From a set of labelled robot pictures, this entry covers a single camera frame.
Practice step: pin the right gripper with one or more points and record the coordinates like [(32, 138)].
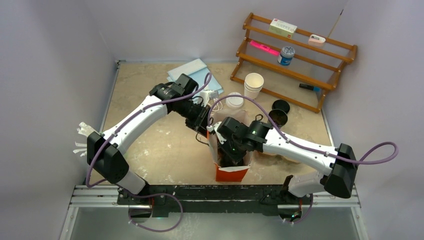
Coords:
[(234, 159)]

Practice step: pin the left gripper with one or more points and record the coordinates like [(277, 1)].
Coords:
[(200, 122)]

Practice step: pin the orange paper bag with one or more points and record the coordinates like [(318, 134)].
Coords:
[(228, 174)]

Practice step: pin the black paper cup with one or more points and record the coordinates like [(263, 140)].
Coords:
[(279, 117)]

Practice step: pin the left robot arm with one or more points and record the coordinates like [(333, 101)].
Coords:
[(105, 151)]

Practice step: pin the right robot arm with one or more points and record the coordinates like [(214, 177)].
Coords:
[(335, 168)]

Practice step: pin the white cup lid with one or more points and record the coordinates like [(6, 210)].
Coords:
[(235, 101)]

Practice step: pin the light blue paper bag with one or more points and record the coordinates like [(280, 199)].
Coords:
[(197, 70)]

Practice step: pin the black cup lid rear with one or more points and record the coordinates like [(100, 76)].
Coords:
[(282, 105)]

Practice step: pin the stacked white paper cups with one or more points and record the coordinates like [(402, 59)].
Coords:
[(253, 84)]

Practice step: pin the black blue marker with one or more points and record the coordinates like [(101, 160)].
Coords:
[(309, 87)]

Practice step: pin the pink highlighter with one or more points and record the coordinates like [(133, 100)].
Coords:
[(264, 48)]

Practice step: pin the wooden shelf rack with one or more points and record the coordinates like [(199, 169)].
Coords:
[(317, 66)]

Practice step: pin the blue white round tin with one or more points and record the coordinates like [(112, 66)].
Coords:
[(286, 55)]

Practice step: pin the white green box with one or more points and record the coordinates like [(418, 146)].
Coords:
[(282, 28)]

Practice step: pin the pink white tape dispenser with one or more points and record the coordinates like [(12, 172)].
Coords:
[(316, 40)]

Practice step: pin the thin wooden stick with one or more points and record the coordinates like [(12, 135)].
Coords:
[(335, 24)]

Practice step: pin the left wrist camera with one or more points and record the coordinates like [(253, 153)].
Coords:
[(207, 95)]

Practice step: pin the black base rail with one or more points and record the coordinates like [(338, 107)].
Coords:
[(266, 199)]

